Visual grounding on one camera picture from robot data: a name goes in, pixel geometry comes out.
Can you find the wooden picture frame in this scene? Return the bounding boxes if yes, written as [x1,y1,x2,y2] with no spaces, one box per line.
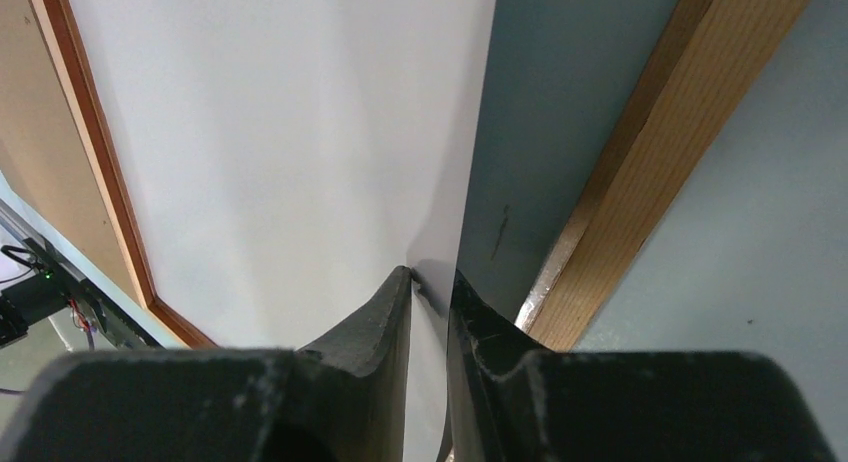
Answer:
[30,0,810,350]

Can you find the brown backing board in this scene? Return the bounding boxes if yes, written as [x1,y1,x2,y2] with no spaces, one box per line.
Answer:
[1,0,141,303]

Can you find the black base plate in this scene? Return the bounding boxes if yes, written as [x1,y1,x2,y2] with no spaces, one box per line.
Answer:
[1,238,162,349]

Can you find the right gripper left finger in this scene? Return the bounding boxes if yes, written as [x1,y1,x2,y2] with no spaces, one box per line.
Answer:
[1,266,412,461]

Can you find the landscape photo print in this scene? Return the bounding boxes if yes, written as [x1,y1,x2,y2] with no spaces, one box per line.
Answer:
[69,0,496,461]

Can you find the clear acrylic sheet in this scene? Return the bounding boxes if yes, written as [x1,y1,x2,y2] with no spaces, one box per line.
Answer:
[458,0,678,319]

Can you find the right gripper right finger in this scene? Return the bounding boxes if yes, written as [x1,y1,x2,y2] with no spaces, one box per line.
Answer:
[447,275,835,461]

